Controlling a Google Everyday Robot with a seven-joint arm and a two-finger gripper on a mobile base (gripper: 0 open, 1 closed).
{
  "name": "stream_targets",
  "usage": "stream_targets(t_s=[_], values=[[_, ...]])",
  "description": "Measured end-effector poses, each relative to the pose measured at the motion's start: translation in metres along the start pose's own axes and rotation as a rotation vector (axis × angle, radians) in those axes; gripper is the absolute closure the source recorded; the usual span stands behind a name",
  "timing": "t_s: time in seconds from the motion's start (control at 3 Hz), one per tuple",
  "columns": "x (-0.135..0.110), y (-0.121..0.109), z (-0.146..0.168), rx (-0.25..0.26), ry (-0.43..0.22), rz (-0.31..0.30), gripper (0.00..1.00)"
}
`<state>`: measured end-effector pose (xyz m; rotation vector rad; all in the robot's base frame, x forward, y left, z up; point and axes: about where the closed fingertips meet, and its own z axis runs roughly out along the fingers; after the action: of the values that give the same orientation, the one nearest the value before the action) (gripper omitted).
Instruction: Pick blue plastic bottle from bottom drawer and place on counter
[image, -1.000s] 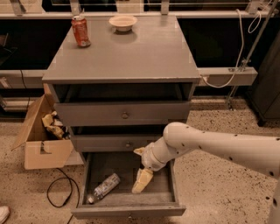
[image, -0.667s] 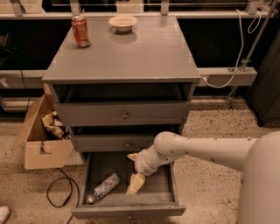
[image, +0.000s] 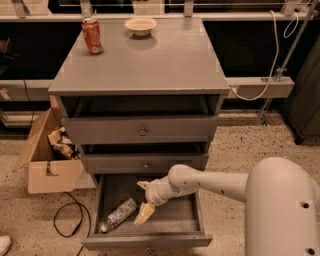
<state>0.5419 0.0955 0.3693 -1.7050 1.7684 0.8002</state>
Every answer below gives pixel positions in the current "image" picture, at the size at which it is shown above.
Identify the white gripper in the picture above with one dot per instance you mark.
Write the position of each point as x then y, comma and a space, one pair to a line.
153, 194

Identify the grey top drawer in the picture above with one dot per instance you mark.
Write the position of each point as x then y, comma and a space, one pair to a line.
145, 129

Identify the grey bottom drawer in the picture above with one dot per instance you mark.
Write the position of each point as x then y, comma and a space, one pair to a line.
176, 224

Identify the dark grey side cabinet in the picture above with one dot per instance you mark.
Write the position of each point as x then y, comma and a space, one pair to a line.
302, 110

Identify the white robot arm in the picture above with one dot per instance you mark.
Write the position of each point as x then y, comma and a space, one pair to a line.
281, 203

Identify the white ceramic bowl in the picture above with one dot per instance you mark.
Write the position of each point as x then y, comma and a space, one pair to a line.
141, 26

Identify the open cardboard box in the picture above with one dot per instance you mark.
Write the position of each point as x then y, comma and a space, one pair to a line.
46, 172

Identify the crumpled packaging in box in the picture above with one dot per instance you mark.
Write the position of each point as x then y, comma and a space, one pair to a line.
62, 144

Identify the grey drawer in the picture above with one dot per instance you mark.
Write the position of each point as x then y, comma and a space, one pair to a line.
176, 224
142, 158
145, 129

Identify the orange soda can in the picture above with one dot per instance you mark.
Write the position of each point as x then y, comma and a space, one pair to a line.
91, 33

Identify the grey drawer cabinet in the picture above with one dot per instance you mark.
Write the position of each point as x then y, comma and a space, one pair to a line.
174, 71

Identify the clear plastic water bottle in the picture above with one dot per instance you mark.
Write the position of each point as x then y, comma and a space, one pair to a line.
121, 213

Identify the white shoe tip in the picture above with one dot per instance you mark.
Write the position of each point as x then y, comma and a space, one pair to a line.
5, 244

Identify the grey middle drawer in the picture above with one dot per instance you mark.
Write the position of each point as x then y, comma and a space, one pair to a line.
142, 158

